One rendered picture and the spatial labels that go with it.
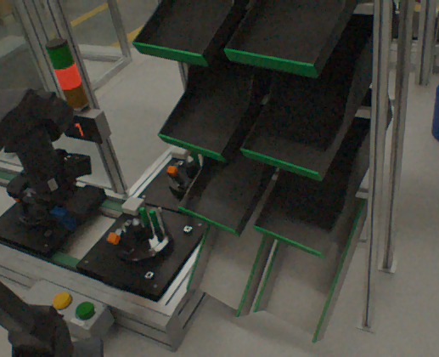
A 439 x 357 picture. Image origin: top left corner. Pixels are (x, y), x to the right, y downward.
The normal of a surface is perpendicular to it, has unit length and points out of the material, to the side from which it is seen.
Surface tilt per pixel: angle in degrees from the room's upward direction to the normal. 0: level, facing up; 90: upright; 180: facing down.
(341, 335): 0
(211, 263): 45
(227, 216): 25
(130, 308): 0
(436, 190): 0
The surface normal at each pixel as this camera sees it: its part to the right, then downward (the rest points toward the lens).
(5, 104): -0.18, -0.67
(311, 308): -0.54, -0.15
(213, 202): -0.40, -0.46
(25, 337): -0.15, 0.68
